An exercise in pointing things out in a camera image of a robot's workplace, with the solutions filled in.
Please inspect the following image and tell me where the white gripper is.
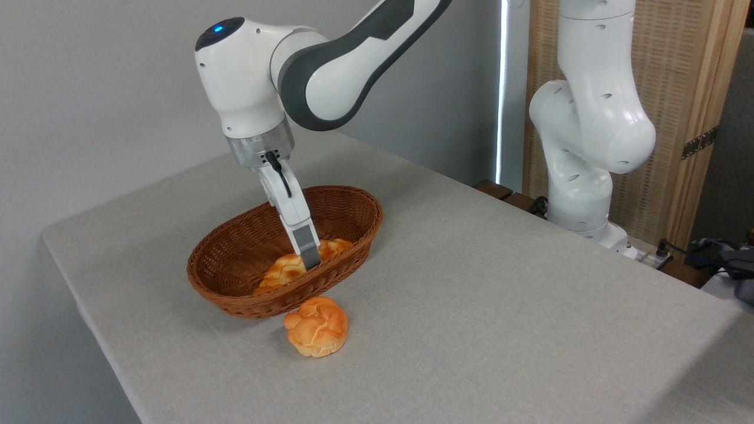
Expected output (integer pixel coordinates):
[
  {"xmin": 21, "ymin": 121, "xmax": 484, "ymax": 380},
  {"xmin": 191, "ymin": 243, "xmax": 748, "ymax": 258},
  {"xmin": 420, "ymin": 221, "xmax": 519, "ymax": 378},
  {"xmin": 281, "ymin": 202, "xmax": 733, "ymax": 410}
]
[{"xmin": 253, "ymin": 159, "xmax": 322, "ymax": 270}]

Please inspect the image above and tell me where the long braided bread loaf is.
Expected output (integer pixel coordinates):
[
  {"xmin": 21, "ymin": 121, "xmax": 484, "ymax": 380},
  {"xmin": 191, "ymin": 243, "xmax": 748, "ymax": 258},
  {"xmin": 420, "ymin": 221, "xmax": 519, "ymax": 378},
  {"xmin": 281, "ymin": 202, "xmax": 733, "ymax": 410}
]
[{"xmin": 253, "ymin": 238, "xmax": 353, "ymax": 296}]

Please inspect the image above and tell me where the round knotted bread bun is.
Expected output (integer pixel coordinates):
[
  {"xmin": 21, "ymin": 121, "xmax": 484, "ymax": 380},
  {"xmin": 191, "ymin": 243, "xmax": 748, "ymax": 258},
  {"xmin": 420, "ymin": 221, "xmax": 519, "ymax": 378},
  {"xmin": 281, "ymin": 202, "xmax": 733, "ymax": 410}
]
[{"xmin": 284, "ymin": 296, "xmax": 349, "ymax": 358}]

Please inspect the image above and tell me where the brown oval wicker basket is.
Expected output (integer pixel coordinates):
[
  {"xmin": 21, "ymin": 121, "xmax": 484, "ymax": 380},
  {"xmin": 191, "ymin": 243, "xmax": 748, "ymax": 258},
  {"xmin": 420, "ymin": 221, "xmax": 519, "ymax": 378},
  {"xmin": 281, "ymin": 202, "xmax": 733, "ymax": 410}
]
[{"xmin": 187, "ymin": 186, "xmax": 383, "ymax": 319}]

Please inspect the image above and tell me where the grey linen tablecloth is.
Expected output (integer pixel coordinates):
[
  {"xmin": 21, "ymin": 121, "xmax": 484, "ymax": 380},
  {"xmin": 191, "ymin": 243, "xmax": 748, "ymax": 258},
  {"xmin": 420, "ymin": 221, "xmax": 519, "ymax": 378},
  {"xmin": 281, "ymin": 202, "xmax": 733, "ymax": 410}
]
[{"xmin": 41, "ymin": 131, "xmax": 754, "ymax": 424}]

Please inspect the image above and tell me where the bright vertical light strip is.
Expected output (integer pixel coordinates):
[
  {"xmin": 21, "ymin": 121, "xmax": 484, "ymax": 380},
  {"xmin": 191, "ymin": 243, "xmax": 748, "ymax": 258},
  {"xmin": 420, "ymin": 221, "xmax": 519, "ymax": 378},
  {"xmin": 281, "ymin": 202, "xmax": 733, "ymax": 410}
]
[{"xmin": 497, "ymin": 0, "xmax": 508, "ymax": 184}]

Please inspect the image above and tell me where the white power strip with plug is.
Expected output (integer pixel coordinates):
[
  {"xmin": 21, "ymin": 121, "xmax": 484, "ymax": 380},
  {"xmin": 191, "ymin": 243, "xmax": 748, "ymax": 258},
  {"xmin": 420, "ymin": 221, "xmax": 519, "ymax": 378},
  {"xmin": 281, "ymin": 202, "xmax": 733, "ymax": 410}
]
[{"xmin": 624, "ymin": 238, "xmax": 673, "ymax": 270}]

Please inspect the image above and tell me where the wooden rattan folding screen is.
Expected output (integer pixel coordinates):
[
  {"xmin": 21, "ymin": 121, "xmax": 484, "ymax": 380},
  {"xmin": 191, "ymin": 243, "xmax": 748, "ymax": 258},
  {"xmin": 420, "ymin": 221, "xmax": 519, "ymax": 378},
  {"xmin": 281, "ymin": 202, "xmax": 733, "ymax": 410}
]
[{"xmin": 523, "ymin": 0, "xmax": 752, "ymax": 254}]

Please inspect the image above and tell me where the metal screen hinge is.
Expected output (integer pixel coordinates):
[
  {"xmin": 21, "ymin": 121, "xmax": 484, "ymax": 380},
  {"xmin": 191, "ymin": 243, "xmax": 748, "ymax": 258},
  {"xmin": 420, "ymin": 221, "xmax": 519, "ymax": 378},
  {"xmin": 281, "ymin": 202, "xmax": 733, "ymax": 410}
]
[{"xmin": 682, "ymin": 127, "xmax": 719, "ymax": 160}]

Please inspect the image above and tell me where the dark grey bag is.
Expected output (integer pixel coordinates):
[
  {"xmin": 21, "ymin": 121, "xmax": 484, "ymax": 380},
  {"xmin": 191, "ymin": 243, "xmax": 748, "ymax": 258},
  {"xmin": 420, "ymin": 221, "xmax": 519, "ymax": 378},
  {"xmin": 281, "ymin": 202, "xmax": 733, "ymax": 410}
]
[{"xmin": 686, "ymin": 237, "xmax": 754, "ymax": 305}]

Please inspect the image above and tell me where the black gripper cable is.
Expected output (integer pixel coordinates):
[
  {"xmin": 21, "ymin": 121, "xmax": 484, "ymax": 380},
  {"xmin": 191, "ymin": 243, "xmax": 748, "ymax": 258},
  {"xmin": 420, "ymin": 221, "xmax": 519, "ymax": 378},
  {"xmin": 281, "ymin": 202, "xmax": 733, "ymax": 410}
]
[{"xmin": 265, "ymin": 151, "xmax": 293, "ymax": 198}]

